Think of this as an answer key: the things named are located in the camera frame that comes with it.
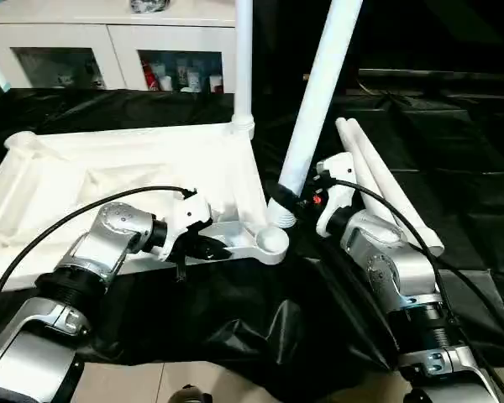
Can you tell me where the white plastic table leg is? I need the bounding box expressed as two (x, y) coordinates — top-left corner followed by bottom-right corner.
(334, 118), (398, 223)
(229, 0), (257, 137)
(265, 0), (365, 231)
(345, 118), (448, 257)

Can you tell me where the white plastic table top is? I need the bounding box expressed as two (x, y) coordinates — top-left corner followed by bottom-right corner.
(0, 120), (291, 296)

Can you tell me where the black work mat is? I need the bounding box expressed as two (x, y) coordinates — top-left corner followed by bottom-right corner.
(0, 86), (504, 398)

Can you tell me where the dark robot foot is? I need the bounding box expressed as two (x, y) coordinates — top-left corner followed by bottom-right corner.
(167, 383), (214, 403)

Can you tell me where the long black bar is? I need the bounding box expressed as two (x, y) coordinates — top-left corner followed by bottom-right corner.
(355, 66), (504, 86)

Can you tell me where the red packet behind glass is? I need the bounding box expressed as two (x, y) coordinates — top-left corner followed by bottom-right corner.
(141, 61), (158, 91)

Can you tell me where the white glass-door cabinet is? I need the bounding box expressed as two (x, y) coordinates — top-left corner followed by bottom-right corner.
(0, 16), (239, 95)

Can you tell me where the patterned bowl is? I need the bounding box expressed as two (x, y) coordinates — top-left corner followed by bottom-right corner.
(129, 0), (170, 18)

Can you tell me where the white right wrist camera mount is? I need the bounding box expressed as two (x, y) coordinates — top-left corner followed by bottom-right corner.
(315, 151), (357, 239)

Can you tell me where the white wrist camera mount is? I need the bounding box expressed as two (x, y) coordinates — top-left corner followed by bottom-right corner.
(315, 151), (357, 239)
(152, 193), (214, 264)

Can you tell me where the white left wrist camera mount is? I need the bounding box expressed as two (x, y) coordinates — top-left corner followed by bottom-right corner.
(152, 193), (214, 264)

